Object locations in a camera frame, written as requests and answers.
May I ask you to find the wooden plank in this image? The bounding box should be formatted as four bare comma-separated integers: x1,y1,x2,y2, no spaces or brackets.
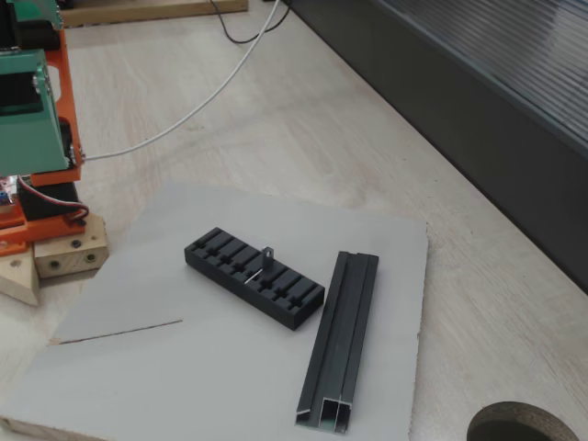
59,0,249,28

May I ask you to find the black slotted rack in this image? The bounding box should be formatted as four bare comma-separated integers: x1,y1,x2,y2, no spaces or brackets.
184,227,326,332

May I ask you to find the grey board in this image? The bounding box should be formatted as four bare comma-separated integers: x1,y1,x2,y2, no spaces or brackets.
0,181,429,441

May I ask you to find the small grey metal bracket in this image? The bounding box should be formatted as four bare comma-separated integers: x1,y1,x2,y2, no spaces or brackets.
245,246,276,284

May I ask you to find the black aluminium profile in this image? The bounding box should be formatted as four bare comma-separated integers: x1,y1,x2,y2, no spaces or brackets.
294,251,380,434

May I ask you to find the beige triangular wooden block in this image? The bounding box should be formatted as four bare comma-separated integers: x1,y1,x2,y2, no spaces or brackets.
0,250,40,307

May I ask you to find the white cable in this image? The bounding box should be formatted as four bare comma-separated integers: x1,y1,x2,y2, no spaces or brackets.
85,0,281,161

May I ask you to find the wooden base block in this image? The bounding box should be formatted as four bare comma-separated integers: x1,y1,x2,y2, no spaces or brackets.
34,213,109,279

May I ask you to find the black cable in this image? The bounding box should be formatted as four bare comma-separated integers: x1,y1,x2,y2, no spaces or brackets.
209,0,293,45

